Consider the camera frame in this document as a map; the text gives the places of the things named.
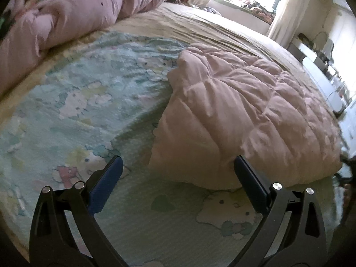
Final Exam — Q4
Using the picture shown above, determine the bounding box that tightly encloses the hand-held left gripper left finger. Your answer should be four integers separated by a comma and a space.
29, 155, 130, 267

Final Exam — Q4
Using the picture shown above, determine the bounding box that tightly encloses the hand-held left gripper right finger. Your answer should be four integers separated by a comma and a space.
228, 155, 328, 267

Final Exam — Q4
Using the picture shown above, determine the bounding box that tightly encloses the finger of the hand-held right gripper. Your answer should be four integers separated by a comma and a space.
339, 153, 356, 179

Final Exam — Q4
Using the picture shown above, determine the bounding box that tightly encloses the pink quilted blanket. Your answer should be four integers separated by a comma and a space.
147, 43, 344, 191

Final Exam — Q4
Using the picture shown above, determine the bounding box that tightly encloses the light blue printed blanket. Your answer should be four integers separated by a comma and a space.
0, 32, 345, 267

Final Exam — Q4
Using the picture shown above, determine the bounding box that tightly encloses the white desk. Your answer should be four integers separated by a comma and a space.
289, 32, 356, 117

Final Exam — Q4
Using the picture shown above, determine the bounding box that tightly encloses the beige bed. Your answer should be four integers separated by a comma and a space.
0, 2, 336, 117

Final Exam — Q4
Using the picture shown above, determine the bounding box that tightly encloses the pink rolled comforter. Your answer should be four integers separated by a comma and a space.
0, 0, 174, 95

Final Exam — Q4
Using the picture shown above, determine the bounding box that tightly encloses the windowsill clutter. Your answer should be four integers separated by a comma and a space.
239, 0, 276, 24

